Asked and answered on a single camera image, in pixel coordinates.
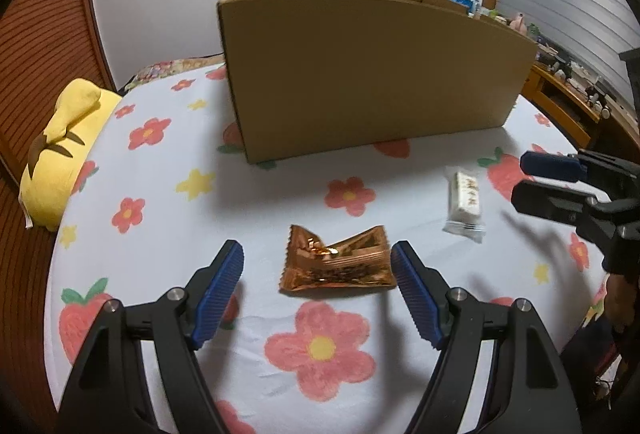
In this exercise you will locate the person's right forearm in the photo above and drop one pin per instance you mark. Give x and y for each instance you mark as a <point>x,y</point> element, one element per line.
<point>617,299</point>

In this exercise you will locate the brown slatted wardrobe door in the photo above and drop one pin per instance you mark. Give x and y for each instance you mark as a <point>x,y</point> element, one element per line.
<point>45,13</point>

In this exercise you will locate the wooden desk with clutter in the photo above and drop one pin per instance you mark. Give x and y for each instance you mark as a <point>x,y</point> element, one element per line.
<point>565,63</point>

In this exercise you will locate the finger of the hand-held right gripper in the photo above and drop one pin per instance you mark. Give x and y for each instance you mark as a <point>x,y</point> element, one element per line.
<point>550,204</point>
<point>550,165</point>

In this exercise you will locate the yellow plush toy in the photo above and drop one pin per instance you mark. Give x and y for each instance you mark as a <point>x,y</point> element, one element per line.
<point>65,153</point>

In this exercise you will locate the patterned quilt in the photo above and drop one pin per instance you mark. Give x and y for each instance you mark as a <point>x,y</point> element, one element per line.
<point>170,68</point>

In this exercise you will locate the white bar packet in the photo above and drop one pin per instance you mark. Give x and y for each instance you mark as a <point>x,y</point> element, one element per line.
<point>467,204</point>

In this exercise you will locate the copper foil snack packet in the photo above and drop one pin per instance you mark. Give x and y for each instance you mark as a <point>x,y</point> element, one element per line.
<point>345,274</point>

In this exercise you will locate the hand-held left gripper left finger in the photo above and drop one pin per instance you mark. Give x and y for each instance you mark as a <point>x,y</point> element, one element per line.
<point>220,294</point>

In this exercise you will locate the cardboard box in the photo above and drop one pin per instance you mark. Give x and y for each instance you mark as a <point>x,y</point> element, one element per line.
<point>375,78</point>

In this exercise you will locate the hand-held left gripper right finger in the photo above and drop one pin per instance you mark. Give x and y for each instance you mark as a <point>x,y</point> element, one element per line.
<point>415,299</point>

